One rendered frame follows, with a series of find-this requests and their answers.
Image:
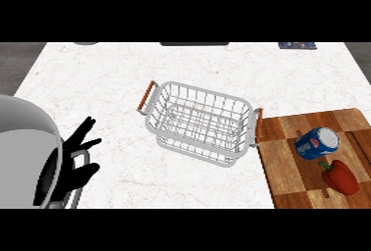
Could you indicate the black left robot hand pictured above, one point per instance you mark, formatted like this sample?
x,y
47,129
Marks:
x,y
73,157

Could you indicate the brown wooden cutting board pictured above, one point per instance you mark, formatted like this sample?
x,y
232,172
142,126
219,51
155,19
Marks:
x,y
309,163

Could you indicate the red bell pepper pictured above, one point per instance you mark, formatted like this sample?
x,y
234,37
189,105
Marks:
x,y
340,179

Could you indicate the grey round object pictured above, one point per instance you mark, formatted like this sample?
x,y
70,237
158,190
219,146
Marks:
x,y
86,43

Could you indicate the dark grey flat appliance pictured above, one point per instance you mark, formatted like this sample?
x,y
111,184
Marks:
x,y
194,43

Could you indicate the blue soda can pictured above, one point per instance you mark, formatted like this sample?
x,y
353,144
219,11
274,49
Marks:
x,y
316,143

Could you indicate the dark blue flat object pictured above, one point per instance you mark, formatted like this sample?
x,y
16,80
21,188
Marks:
x,y
297,45

